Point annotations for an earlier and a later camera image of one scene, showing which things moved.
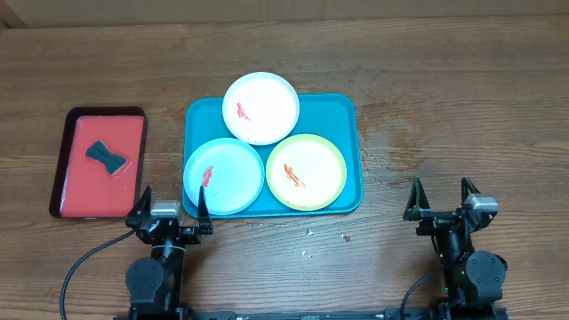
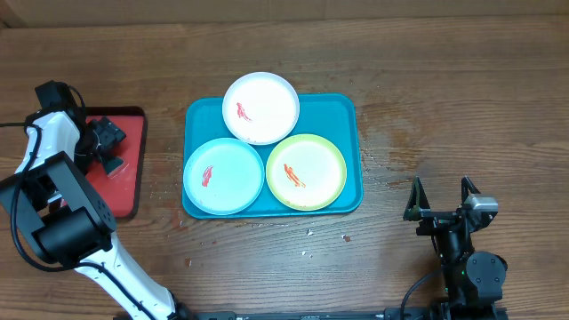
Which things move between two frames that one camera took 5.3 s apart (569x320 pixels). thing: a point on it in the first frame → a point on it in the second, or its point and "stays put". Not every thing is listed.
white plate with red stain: [260, 108] stays put
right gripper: [432, 220] stays put
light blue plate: [230, 173] stays put
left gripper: [192, 235] → [107, 132]
